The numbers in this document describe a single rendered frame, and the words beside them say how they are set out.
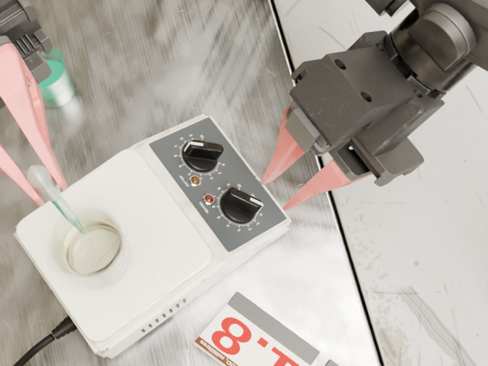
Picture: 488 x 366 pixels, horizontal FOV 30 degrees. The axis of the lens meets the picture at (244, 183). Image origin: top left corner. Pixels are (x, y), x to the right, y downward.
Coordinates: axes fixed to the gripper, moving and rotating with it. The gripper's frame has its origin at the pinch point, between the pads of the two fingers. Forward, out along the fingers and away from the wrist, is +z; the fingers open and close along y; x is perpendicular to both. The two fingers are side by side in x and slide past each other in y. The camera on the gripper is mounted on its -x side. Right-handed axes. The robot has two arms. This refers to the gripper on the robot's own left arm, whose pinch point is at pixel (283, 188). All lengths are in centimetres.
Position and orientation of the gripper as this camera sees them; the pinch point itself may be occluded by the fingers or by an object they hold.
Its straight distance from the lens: 69.6
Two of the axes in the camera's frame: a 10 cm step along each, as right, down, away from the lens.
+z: -6.1, 5.9, 5.2
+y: 5.9, 7.8, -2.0
